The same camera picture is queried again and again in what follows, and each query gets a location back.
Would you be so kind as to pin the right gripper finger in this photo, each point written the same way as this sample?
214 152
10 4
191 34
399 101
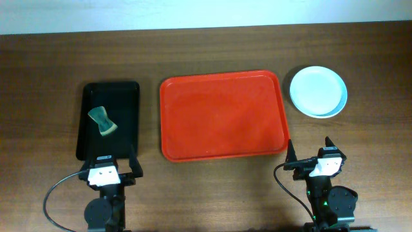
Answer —
291 158
329 144

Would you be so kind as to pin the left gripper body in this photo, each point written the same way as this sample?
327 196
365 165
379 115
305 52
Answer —
118 185

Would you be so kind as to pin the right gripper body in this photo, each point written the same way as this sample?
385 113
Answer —
304 174

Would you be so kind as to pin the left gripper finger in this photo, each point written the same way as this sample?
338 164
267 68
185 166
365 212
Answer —
89 152
136 169

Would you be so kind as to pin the green stained sponge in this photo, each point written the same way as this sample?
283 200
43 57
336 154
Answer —
105 125

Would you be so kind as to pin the light blue plate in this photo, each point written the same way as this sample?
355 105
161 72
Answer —
318 89

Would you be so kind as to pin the white plate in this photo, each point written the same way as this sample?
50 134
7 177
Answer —
324 115

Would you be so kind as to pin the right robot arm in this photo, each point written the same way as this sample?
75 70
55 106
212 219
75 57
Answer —
332 207

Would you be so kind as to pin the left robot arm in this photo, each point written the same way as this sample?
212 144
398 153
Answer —
107 212

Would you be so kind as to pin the black rectangular tray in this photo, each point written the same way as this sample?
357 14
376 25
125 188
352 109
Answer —
121 101

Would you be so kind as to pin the red plastic tray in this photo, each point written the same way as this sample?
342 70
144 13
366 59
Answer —
222 115

